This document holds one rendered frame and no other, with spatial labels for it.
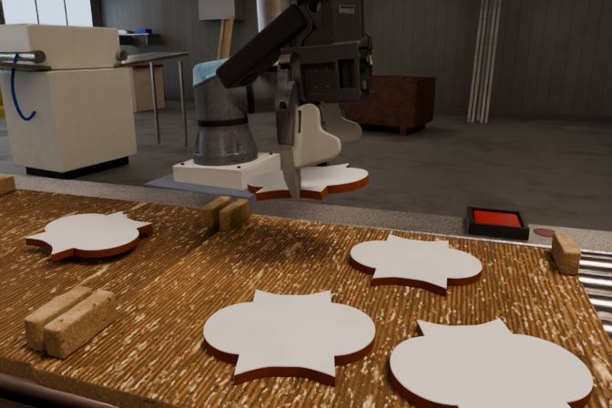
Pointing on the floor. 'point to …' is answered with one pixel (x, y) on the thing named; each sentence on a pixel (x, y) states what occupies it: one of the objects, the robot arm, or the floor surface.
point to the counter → (141, 95)
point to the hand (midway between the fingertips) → (305, 178)
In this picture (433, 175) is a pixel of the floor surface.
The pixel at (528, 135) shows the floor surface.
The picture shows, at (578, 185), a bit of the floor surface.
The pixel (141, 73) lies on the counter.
